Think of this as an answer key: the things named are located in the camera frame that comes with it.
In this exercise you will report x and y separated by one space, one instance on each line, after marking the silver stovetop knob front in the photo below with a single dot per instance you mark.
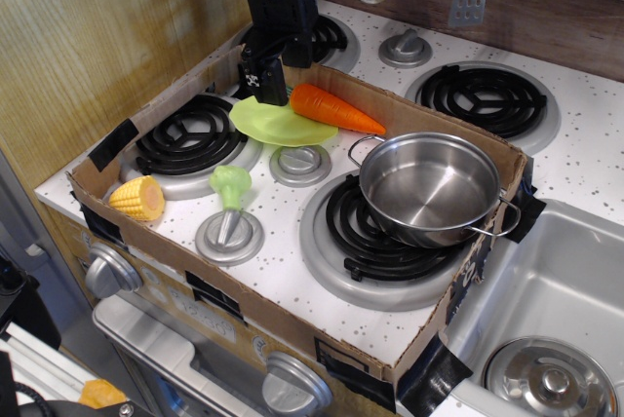
230 237

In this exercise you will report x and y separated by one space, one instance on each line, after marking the silver oven knob right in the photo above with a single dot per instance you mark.
291 388

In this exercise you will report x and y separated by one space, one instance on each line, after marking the brown cardboard fence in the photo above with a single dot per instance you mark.
371 356

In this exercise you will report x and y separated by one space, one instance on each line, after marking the yellow toy corn cob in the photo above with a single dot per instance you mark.
141 199

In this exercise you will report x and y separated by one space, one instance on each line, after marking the silver oven door handle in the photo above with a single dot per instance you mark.
167 353

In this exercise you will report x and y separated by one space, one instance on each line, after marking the silver oven knob left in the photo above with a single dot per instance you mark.
110 272

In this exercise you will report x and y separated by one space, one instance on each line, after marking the silver stovetop knob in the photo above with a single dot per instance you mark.
300 166
407 50
230 237

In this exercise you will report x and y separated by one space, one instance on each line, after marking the green toy broccoli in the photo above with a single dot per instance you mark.
230 183

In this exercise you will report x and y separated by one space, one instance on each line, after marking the back right black burner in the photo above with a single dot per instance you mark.
498 101

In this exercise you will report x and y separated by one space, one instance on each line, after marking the stainless steel pot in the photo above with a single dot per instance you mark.
432 189

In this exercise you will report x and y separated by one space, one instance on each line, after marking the front left black burner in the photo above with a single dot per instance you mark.
197 137

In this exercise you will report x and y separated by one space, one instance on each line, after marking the steel pot lid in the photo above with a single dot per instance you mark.
548 377

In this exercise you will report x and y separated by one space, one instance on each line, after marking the silver stovetop knob back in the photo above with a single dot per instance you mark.
407 50

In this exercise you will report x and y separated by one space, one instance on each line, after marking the front right black burner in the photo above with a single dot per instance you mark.
368 252

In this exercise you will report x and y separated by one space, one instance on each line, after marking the stainless steel sink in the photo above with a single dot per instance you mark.
563 280

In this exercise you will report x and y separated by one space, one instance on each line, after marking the silver stovetop knob middle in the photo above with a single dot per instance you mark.
300 166

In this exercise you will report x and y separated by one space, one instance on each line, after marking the silver oven knob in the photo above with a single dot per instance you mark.
110 272
291 388

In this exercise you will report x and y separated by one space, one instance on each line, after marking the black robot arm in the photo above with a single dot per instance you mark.
281 34

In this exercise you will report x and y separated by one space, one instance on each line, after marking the light green plastic plate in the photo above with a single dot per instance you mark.
278 125

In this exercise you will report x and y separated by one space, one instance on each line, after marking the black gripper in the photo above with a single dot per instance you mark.
264 78

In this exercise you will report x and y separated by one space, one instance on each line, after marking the orange toy carrot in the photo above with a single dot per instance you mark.
319 105

